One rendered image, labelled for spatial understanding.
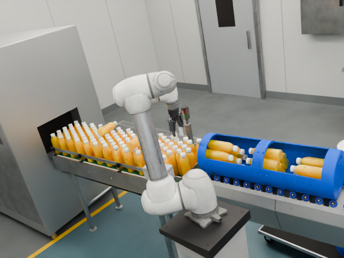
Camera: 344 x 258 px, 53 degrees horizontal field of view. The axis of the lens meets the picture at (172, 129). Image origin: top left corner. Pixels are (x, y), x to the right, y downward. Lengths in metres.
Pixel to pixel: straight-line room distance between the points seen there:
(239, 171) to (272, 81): 4.00
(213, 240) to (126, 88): 0.87
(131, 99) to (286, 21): 4.28
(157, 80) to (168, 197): 0.61
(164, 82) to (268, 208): 1.11
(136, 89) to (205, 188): 0.62
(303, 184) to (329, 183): 0.14
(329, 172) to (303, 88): 3.95
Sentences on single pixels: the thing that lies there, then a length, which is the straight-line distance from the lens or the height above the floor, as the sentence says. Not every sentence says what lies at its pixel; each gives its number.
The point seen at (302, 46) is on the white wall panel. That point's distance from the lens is 5.71.
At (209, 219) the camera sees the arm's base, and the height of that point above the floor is 1.07.
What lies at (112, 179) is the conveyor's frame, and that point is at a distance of 3.04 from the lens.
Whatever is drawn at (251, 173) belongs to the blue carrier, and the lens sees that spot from 2.22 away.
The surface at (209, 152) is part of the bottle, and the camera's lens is 2.39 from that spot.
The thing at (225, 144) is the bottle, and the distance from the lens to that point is 2.36.
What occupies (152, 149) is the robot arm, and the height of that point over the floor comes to 1.50.
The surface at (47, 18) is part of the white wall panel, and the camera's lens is 6.37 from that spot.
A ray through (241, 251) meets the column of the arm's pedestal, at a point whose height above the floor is 0.78.
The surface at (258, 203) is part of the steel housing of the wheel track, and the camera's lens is 2.35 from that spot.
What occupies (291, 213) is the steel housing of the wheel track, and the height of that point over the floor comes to 0.85.
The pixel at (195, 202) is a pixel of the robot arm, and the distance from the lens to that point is 1.87.
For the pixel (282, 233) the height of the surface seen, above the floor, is 0.15.
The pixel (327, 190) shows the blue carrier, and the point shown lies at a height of 1.08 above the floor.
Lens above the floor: 2.30
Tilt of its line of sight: 24 degrees down
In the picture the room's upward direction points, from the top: 12 degrees counter-clockwise
